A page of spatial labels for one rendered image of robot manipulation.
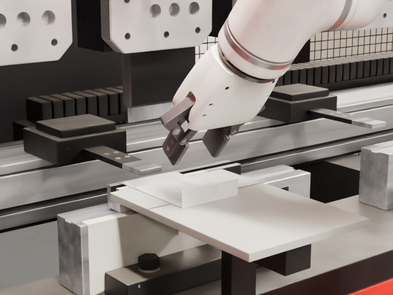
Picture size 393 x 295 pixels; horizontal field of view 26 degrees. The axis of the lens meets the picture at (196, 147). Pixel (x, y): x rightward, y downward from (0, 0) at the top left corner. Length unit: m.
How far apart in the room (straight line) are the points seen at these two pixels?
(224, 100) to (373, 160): 0.53
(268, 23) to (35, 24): 0.26
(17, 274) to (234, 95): 2.63
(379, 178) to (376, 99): 0.39
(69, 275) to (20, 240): 2.77
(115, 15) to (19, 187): 0.39
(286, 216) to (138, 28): 0.28
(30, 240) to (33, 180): 2.56
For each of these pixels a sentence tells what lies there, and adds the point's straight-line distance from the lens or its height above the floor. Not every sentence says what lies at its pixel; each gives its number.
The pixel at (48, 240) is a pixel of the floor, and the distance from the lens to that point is 3.83.
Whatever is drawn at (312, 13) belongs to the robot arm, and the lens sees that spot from 0.85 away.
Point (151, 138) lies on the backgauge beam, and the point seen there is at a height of 0.98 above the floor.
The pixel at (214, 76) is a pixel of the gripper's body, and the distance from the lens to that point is 0.91.
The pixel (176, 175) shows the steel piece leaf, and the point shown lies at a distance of 1.12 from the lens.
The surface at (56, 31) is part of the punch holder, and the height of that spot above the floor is 1.21.
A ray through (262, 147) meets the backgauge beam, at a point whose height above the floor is 0.94.
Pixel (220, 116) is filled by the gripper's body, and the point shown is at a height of 1.11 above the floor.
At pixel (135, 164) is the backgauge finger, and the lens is 1.17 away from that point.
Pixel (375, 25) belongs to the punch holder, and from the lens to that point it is 1.30.
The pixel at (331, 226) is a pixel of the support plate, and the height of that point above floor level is 1.00.
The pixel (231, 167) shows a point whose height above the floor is 1.00.
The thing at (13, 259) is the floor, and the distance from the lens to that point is 3.65.
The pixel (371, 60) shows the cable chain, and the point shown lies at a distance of 1.95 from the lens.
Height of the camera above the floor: 1.31
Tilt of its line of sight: 14 degrees down
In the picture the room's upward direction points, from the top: straight up
